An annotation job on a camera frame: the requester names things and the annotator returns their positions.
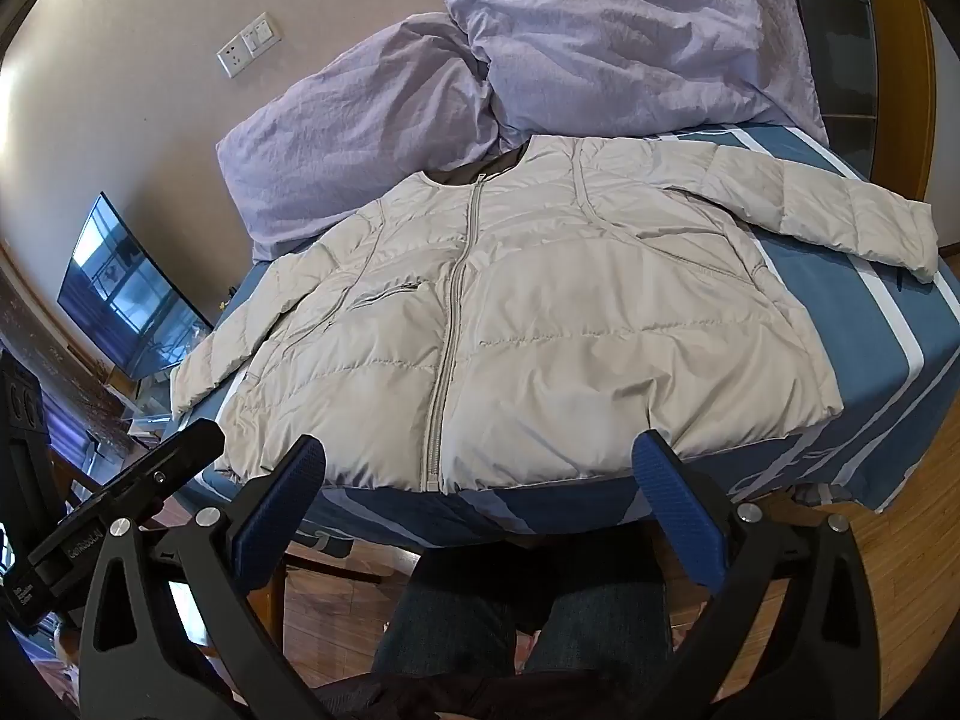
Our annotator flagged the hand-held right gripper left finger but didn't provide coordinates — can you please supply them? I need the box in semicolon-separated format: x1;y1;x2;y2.
79;433;353;720

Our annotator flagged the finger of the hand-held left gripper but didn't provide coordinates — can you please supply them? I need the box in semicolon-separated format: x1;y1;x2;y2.
71;418;227;541

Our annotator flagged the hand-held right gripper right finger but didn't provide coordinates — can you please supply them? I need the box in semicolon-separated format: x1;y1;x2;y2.
631;429;883;720

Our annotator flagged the beige puffer jacket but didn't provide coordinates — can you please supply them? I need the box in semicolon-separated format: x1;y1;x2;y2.
171;133;940;496

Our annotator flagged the glass television stand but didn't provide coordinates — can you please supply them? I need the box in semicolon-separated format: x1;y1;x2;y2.
111;367;185;440

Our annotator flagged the person's right leg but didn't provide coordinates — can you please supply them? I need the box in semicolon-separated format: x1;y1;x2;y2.
523;577;673;682

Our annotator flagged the person's leg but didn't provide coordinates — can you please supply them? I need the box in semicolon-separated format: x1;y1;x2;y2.
523;577;673;682
371;574;520;695

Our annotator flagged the flat screen television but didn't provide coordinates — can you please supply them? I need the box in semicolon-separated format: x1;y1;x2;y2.
58;193;215;381

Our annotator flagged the person's left leg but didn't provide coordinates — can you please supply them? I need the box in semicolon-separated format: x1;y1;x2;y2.
371;574;520;695

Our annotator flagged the large lavender pillow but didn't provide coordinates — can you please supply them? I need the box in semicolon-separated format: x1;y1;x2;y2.
435;0;830;147

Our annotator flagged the white wall switch plate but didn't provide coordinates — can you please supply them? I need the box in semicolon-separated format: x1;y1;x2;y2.
240;13;281;54

